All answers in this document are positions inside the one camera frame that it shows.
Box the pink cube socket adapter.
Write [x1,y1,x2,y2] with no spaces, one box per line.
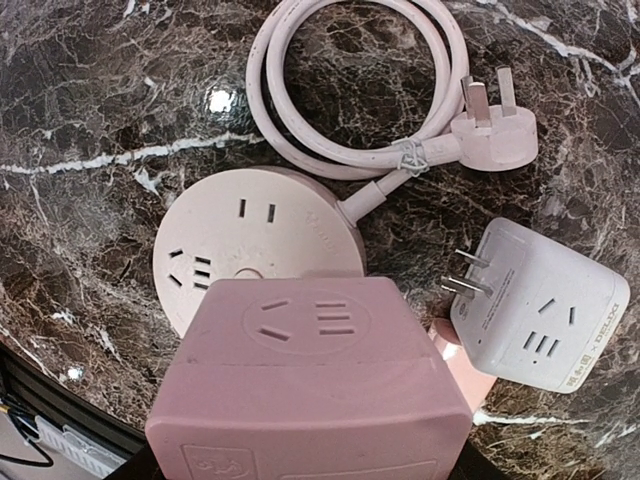
[145,277,472,479]

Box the small pink plug adapter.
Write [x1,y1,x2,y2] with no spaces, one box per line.
[428,318,497,413]

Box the white slotted cable duct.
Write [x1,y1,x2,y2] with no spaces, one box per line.
[35,416,126,479]

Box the white cube socket adapter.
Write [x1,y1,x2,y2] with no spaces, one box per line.
[441,217,630,394]

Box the pink coiled power cable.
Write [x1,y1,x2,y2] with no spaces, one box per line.
[245,0,539,226]

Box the pink round power socket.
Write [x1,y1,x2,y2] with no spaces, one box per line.
[153,166,366,336]

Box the black front frame rail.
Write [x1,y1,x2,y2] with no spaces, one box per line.
[1,346,157,479]

